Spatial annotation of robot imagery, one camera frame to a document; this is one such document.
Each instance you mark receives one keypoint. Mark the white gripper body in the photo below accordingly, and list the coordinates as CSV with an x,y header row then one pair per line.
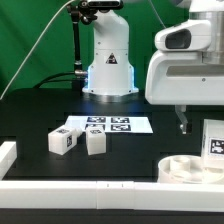
x,y
181,78

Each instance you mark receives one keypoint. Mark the white front barrier rail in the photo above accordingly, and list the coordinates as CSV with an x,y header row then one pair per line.
x,y
111,195

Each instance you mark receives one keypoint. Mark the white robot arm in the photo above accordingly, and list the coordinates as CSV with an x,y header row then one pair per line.
x,y
111,77

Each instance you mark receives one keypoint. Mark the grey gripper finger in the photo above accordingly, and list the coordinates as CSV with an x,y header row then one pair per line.
x,y
180,112

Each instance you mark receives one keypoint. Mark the black camera on mount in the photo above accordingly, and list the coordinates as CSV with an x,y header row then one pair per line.
x,y
101,4

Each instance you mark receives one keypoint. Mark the white left barrier block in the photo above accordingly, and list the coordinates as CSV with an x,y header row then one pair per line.
x,y
8,155

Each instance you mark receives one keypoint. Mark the paper sheet with tags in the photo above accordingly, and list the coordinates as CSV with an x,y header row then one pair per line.
x,y
112,124

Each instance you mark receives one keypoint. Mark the white round stool seat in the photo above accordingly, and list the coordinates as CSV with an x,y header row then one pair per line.
x,y
187,169

